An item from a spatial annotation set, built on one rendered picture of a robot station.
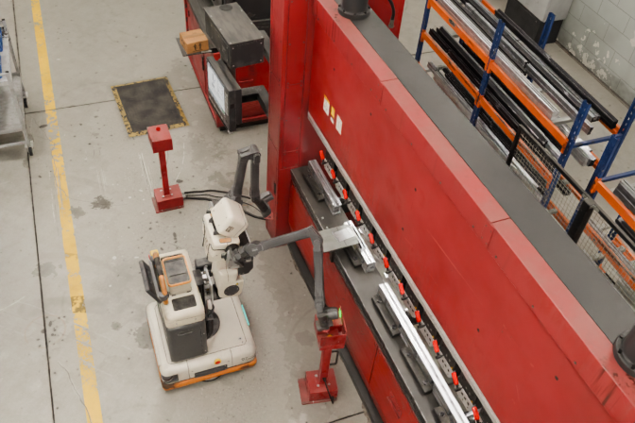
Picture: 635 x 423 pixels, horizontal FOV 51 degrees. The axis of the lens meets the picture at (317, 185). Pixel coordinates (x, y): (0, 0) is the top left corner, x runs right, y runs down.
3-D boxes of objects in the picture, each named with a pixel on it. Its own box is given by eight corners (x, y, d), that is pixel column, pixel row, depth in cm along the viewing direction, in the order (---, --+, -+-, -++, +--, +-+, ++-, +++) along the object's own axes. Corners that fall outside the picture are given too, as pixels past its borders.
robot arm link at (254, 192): (248, 144, 411) (252, 156, 404) (256, 143, 413) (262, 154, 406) (248, 194, 441) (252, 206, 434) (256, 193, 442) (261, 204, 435)
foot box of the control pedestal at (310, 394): (297, 379, 478) (298, 370, 470) (331, 375, 482) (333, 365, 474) (301, 405, 464) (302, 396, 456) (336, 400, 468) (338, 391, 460)
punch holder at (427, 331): (418, 327, 376) (422, 309, 365) (431, 322, 379) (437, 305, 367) (430, 348, 366) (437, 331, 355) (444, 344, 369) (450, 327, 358)
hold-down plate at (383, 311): (370, 299, 425) (371, 296, 423) (378, 297, 426) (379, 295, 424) (392, 338, 405) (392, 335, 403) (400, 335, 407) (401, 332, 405)
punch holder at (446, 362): (435, 356, 363) (441, 339, 352) (449, 351, 366) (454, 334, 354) (449, 380, 353) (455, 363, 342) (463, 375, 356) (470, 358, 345)
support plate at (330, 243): (312, 233, 446) (312, 232, 446) (348, 225, 455) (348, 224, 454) (322, 253, 435) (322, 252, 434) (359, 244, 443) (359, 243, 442)
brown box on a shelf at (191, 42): (176, 39, 608) (174, 26, 599) (203, 35, 615) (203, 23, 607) (182, 57, 588) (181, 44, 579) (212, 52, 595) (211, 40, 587)
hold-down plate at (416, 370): (400, 351, 399) (400, 348, 396) (407, 348, 400) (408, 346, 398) (423, 395, 379) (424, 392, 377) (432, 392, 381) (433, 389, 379)
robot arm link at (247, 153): (236, 143, 407) (240, 154, 400) (257, 143, 413) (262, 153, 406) (226, 197, 435) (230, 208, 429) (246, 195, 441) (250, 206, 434)
